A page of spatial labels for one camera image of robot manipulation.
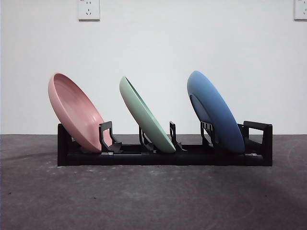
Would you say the pink round plate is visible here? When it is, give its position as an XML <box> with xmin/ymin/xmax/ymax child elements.
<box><xmin>47</xmin><ymin>72</ymin><xmax>106</xmax><ymax>153</ymax></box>

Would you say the green round plate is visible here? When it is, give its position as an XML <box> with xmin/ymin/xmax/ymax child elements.
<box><xmin>119</xmin><ymin>76</ymin><xmax>177</xmax><ymax>154</ymax></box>

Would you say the white wall socket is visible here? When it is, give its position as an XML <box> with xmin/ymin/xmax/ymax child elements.
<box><xmin>78</xmin><ymin>0</ymin><xmax>101</xmax><ymax>22</ymax></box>
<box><xmin>294</xmin><ymin>0</ymin><xmax>307</xmax><ymax>21</ymax></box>

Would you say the blue round plate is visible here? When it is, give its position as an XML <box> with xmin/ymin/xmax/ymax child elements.
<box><xmin>187</xmin><ymin>70</ymin><xmax>246</xmax><ymax>154</ymax></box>

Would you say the black plate rack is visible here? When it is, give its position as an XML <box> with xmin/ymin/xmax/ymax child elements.
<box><xmin>57</xmin><ymin>120</ymin><xmax>273</xmax><ymax>167</ymax></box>

